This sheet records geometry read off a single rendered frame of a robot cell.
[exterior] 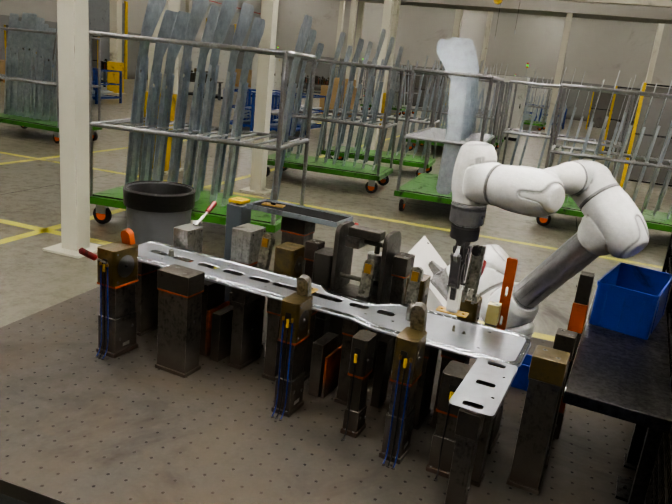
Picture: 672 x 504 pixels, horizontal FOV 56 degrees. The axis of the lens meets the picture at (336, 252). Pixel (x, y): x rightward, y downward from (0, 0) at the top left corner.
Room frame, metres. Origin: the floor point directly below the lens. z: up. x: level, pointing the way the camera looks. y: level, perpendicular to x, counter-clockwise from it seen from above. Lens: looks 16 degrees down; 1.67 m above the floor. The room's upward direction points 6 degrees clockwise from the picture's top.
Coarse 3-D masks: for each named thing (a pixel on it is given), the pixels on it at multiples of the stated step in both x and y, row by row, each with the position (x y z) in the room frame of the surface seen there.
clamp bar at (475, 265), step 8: (472, 248) 1.78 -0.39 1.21; (480, 248) 1.77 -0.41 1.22; (472, 256) 1.80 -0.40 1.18; (480, 256) 1.79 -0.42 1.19; (472, 264) 1.81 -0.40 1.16; (480, 264) 1.79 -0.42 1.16; (472, 272) 1.80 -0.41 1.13; (480, 272) 1.79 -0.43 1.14; (472, 280) 1.79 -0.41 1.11; (464, 288) 1.79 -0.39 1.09; (472, 288) 1.79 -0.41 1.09; (464, 296) 1.78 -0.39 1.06; (472, 296) 1.78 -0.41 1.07
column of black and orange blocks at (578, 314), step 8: (584, 272) 1.69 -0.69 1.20; (584, 280) 1.66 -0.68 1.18; (592, 280) 1.65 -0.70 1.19; (584, 288) 1.66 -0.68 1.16; (576, 296) 1.67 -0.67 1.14; (584, 296) 1.66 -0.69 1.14; (576, 304) 1.66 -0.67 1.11; (584, 304) 1.66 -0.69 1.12; (576, 312) 1.66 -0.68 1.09; (584, 312) 1.65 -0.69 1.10; (576, 320) 1.66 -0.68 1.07; (584, 320) 1.65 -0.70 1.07; (568, 328) 1.67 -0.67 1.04; (576, 328) 1.66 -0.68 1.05; (576, 344) 1.66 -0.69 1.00; (568, 368) 1.66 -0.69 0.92; (568, 376) 1.65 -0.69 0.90; (560, 408) 1.66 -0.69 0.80; (560, 416) 1.65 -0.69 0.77; (560, 424) 1.65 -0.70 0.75
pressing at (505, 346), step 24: (168, 264) 1.98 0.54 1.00; (192, 264) 2.00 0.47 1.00; (216, 264) 2.03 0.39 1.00; (240, 264) 2.05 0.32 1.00; (240, 288) 1.84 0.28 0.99; (264, 288) 1.84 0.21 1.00; (336, 312) 1.72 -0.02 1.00; (360, 312) 1.73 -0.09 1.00; (432, 312) 1.78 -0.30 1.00; (432, 336) 1.60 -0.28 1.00; (456, 336) 1.62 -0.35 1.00; (480, 336) 1.64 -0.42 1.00; (504, 336) 1.66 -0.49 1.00; (504, 360) 1.50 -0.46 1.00
